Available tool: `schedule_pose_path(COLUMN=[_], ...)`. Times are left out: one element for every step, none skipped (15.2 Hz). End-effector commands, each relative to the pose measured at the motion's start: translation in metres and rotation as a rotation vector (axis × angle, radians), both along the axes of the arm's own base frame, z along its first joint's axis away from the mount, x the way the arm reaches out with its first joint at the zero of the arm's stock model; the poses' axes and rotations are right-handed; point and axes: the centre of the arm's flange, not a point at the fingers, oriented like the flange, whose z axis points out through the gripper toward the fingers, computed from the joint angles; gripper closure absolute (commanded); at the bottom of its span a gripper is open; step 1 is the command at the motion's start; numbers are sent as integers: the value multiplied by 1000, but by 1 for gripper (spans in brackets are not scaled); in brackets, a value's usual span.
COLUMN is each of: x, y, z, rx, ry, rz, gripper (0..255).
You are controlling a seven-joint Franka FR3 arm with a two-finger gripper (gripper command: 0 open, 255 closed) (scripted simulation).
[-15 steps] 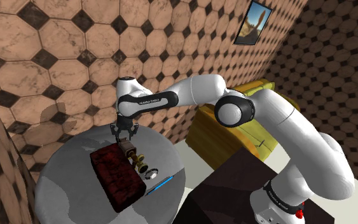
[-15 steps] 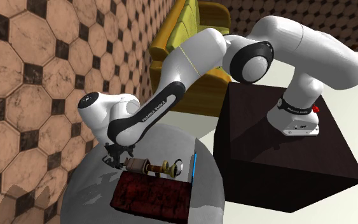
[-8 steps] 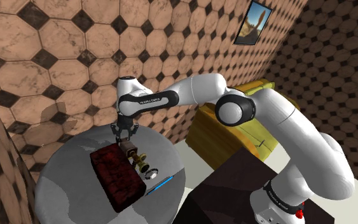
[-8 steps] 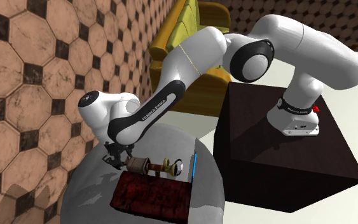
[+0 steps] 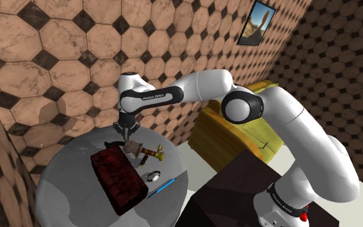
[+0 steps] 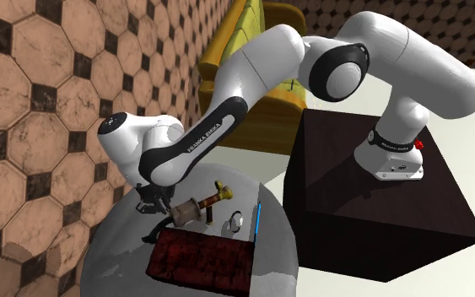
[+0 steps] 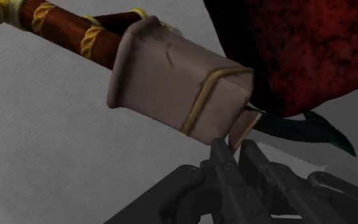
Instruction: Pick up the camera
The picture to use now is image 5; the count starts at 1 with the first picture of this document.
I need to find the dark red rectangular box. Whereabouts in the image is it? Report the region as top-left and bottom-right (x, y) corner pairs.
(90, 144), (150, 217)

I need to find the black and white wristwatch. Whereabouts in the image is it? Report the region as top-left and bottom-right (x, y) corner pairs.
(146, 170), (162, 183)

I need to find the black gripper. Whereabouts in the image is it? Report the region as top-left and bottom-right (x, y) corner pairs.
(113, 112), (141, 141)

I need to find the yellow cabinet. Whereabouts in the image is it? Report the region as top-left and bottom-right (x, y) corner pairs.
(188, 79), (285, 173)

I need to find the framed wall picture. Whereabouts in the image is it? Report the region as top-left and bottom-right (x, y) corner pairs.
(236, 0), (277, 46)

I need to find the brass and grey candlestick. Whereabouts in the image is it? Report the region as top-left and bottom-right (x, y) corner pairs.
(123, 140), (165, 163)

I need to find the round grey table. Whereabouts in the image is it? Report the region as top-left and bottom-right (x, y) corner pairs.
(35, 125), (189, 227)

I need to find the blue pen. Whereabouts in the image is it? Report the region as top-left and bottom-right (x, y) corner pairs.
(148, 177), (177, 199)

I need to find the dark robot stand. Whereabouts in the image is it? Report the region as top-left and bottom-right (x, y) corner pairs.
(174, 148), (341, 227)

